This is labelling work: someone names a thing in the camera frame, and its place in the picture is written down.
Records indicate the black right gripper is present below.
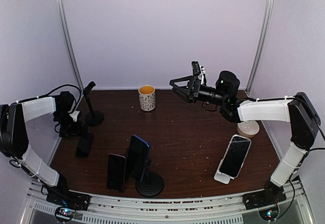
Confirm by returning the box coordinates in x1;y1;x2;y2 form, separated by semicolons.
171;75;228;106

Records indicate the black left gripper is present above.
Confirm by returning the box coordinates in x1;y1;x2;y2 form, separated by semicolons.
53;111;88;139

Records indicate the black smartphone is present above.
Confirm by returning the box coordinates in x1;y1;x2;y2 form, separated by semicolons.
75;133;94;158

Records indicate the pink-edged dark smartphone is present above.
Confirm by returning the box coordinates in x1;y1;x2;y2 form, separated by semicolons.
107;153;126;192

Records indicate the blue smartphone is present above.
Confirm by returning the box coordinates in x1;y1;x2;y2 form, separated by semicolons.
126;135;150;182

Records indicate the black front phone stand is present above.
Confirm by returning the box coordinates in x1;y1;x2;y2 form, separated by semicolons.
135;158;165;198

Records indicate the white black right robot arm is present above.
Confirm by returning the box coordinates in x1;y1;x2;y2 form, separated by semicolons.
170;68;322;209

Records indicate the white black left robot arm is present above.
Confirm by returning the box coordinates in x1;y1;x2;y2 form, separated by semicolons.
1;91;94;210

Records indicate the black round-base phone stand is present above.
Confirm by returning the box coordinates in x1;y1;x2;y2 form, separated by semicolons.
83;81;104;126

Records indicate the white phone stand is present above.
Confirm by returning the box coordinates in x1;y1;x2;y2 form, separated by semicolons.
214;156;240;184

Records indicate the white floral mug yellow inside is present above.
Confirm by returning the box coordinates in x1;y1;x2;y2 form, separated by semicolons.
138;85;156;112

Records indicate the white ceramic bowl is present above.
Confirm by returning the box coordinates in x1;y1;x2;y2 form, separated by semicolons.
237;121;260;138

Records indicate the white-cased smartphone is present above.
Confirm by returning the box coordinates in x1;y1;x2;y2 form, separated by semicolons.
219;134;251;178

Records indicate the left controller circuit board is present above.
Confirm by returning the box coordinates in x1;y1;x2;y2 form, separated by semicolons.
54;206;76;222

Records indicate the controller circuit board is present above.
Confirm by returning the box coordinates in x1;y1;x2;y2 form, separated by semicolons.
258;209;279;221
54;206;76;222

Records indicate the right controller circuit board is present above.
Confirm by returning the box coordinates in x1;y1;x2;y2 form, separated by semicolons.
258;209;279;221

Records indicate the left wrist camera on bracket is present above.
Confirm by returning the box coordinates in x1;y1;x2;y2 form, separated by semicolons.
69;110;82;122

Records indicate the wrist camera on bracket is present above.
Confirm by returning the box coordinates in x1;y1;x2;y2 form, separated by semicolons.
69;110;82;122
191;61;207;85

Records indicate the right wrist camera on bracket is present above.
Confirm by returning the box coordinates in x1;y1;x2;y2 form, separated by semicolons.
191;61;207;85

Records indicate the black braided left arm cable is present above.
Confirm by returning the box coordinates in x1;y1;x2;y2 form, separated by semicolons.
0;84;83;169

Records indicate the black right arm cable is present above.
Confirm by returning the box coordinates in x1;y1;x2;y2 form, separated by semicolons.
243;94;325;219

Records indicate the aluminium front rail frame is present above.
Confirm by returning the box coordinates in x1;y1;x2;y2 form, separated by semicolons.
20;175;315;224

